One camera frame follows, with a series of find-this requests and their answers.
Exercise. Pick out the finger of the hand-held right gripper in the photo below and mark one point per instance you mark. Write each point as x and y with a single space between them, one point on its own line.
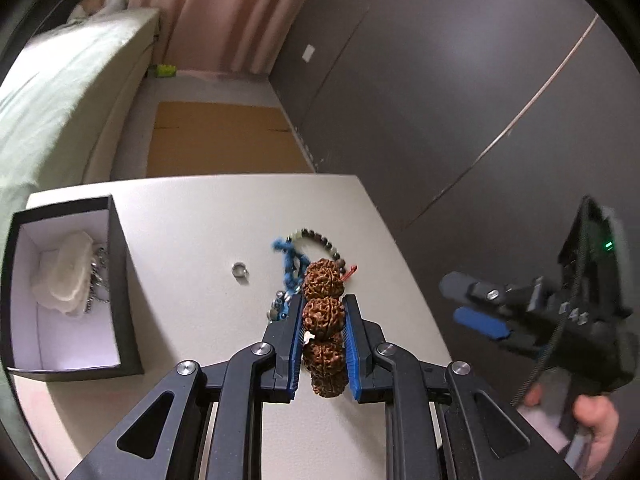
475 287
480 322

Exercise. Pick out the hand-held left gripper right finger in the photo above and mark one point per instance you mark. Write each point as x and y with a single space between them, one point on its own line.
352 352

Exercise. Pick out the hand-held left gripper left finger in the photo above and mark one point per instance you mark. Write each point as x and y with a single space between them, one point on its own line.
296 347

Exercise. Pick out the black jewelry box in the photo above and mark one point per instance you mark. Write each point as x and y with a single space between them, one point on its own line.
65 290

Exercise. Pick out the person's right hand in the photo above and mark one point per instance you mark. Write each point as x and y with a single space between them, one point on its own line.
597 425

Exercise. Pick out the flattened cardboard sheet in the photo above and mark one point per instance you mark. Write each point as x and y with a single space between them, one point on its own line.
225 140

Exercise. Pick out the white shell ornament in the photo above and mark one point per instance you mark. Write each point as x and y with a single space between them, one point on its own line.
65 272

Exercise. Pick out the green toy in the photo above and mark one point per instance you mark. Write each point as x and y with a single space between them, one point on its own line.
165 70

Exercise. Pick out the green-covered bed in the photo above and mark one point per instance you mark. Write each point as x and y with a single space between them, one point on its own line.
125 90

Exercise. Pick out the pink curtain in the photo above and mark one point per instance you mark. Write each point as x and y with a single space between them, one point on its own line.
240 10

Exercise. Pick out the green bedsheet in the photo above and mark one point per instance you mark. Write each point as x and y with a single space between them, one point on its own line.
55 90

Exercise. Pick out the white pillow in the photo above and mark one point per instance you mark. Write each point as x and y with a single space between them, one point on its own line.
102 2

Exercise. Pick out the white wall outlet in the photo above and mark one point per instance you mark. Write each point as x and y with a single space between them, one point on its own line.
309 53

